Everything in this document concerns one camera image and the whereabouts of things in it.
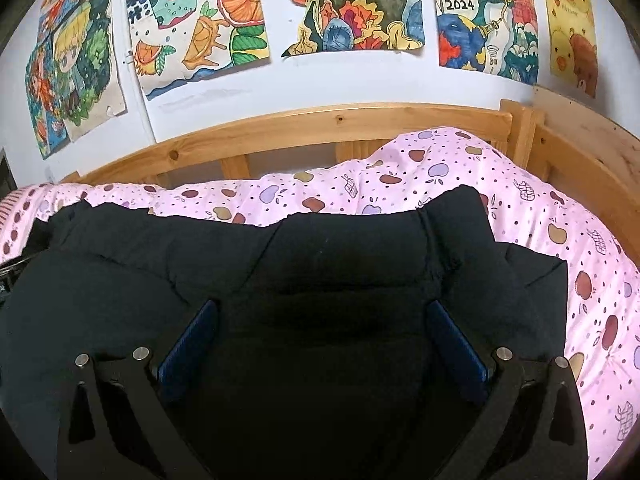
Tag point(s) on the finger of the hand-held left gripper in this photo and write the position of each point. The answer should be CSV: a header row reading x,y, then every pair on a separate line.
x,y
9,275

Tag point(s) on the yellow bear drawing poster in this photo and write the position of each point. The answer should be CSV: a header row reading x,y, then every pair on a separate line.
x,y
575,35

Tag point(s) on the wooden bed frame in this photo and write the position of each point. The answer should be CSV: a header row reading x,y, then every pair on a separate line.
x,y
300,122

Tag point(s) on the orange fruit drawing poster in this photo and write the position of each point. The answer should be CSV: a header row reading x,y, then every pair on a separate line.
x,y
200,25

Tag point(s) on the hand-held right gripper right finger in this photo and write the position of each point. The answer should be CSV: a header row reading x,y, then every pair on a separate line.
x,y
457,355

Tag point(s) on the blond girl drawing poster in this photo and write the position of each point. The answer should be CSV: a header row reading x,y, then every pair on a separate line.
x,y
85,70

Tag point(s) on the dark green drawing poster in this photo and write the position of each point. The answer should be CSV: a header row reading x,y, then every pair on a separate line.
x,y
350,5

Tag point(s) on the pink striped bedsheet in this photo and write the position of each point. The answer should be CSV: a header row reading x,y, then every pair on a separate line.
x,y
20,200

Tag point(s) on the pink fruit-print quilt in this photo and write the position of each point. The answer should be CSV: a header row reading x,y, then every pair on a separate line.
x,y
550,200

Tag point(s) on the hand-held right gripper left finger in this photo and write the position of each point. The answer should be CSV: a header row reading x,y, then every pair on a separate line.
x,y
187,345

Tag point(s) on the globe and tower drawing poster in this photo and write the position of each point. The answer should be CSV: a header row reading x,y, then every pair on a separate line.
x,y
480,25

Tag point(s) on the black padded jacket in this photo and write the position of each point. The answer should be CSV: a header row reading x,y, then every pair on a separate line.
x,y
320,270

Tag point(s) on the orange blue drawing poster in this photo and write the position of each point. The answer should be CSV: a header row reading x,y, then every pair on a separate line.
x,y
42,105

